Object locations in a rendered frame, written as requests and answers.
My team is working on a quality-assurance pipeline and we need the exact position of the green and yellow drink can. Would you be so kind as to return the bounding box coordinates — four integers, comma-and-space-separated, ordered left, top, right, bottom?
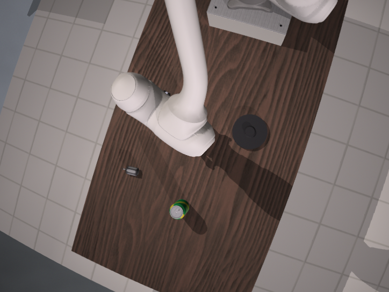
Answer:
169, 199, 189, 220

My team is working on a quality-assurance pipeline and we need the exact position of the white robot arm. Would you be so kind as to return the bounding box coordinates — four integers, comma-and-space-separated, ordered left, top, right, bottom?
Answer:
111, 0, 337, 157

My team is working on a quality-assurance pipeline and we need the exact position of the black round disc with center stud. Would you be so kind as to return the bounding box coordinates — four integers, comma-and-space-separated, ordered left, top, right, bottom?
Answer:
232, 114, 268, 149

